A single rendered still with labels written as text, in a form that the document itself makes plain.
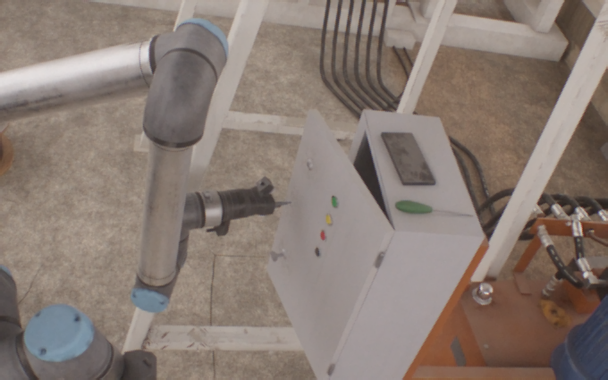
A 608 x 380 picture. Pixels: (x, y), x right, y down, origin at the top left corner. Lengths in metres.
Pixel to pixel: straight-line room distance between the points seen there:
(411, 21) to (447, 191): 3.12
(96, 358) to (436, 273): 0.78
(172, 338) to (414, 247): 1.13
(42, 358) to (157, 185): 0.46
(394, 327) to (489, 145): 2.43
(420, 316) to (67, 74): 0.96
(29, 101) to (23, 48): 2.47
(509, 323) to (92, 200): 1.80
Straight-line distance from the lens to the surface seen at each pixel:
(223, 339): 2.39
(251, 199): 1.72
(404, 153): 1.60
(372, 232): 1.46
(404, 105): 3.23
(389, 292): 1.58
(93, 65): 1.45
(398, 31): 4.60
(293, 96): 3.85
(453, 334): 2.33
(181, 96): 1.26
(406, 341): 1.76
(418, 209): 1.46
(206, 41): 1.35
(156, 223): 1.46
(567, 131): 2.05
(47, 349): 1.07
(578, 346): 2.16
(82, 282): 2.81
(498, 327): 2.25
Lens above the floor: 2.22
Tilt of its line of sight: 42 degrees down
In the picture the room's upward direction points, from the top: 15 degrees clockwise
